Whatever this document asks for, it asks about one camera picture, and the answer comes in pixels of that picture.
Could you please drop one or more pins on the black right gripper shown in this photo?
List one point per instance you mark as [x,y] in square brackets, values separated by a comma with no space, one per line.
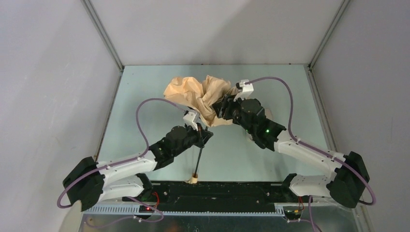
[222,108]

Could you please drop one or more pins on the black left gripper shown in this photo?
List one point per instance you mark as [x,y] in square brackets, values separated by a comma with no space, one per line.
[204,135]

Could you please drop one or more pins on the beige umbrella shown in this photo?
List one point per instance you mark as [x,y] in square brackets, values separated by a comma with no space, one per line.
[200,96]

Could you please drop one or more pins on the beige umbrella sleeve cover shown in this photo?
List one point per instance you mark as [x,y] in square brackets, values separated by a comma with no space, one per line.
[268,114]

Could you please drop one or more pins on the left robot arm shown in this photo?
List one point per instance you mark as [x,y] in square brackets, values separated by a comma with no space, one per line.
[91,182]

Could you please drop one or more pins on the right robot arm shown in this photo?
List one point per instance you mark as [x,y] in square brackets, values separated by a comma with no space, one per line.
[344,177]

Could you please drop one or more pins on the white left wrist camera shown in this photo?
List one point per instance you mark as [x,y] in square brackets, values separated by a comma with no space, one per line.
[190,119]

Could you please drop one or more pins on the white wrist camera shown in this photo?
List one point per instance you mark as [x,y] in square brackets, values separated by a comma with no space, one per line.
[245,88]
[190,119]

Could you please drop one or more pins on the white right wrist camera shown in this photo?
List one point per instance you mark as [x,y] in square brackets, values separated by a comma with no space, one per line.
[245,88]

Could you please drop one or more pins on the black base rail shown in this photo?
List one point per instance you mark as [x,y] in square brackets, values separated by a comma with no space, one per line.
[216,195]

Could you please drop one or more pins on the aluminium frame rail right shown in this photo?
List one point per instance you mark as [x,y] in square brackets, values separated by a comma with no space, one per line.
[310,72]

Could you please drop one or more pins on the aluminium frame rail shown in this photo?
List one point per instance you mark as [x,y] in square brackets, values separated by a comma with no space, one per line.
[310,72]
[98,24]

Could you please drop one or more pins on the grey slotted cable duct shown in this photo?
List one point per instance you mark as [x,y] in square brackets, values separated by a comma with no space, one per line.
[135,209]

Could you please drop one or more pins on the aluminium frame rail left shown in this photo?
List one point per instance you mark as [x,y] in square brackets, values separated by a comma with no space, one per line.
[98,24]

